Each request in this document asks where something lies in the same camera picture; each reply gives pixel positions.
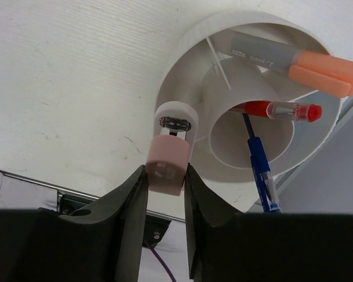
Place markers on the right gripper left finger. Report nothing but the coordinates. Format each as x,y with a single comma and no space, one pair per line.
101,241

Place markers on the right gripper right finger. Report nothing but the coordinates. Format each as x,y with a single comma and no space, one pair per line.
225,244

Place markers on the blue ballpoint pen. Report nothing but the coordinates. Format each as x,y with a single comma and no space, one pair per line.
261,171

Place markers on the pink correction tape dispenser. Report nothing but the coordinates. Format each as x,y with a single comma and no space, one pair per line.
175,131

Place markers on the red ballpoint pen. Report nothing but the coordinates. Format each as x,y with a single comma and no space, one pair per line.
280,110

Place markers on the orange capped highlighter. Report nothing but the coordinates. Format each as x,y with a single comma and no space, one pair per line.
318,71

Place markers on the white round divided organizer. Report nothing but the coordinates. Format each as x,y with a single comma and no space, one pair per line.
238,72

